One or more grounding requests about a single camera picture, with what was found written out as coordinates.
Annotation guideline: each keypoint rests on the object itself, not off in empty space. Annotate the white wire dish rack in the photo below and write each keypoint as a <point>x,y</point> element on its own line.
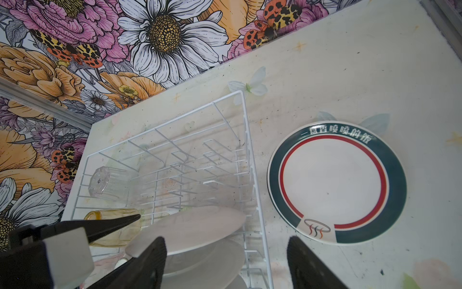
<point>202,158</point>

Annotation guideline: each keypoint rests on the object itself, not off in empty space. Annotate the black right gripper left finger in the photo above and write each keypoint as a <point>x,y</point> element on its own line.
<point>143,272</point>

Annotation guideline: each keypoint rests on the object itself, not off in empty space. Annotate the aluminium corner post left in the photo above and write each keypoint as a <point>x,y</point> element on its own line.
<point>28,99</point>

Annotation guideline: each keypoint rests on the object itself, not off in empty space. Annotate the aluminium corner post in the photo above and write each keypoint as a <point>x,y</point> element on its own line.
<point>28,99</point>
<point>447,16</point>

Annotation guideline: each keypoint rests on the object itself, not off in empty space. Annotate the aluminium corner post right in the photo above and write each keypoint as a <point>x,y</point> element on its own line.
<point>447,16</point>

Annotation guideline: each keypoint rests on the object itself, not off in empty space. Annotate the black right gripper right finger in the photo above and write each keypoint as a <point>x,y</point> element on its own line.
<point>307,270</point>

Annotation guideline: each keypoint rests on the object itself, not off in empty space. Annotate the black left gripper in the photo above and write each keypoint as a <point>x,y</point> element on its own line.
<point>54,256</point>

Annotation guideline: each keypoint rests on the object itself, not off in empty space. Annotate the white plate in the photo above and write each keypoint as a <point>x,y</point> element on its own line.
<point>189,230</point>
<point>214,266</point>

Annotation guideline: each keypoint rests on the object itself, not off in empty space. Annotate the clear plastic cup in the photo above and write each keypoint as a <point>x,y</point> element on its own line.
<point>110,184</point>

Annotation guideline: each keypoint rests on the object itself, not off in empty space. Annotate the green red rimmed plate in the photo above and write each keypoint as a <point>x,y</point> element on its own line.
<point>336,183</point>

